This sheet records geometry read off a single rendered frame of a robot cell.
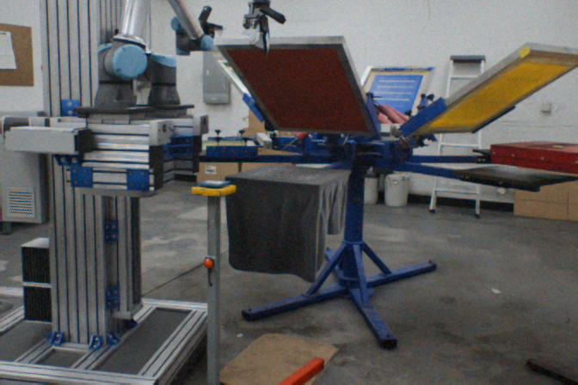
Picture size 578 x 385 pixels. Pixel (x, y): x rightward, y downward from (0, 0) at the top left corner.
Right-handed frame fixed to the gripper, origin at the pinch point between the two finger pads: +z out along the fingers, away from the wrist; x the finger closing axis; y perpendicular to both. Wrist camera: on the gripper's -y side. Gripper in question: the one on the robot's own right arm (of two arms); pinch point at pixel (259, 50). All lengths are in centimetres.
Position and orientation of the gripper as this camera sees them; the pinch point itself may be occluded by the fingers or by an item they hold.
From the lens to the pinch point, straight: 227.2
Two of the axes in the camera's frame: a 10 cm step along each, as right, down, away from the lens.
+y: -9.2, -0.7, 3.8
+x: -3.6, -1.7, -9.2
